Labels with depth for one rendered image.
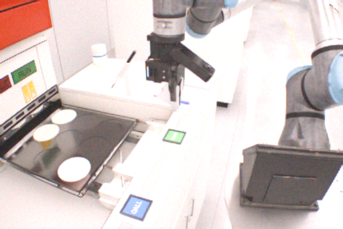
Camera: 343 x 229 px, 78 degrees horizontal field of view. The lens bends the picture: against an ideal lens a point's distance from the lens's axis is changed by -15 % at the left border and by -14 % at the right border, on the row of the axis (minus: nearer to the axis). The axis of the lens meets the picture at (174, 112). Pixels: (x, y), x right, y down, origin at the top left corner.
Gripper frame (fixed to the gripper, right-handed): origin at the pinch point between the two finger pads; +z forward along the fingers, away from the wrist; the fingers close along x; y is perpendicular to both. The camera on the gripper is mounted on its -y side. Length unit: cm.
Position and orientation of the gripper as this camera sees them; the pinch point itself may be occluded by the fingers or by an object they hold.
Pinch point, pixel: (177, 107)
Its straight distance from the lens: 66.6
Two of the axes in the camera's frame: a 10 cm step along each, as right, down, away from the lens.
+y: -9.5, -1.7, 2.6
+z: 0.0, 8.3, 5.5
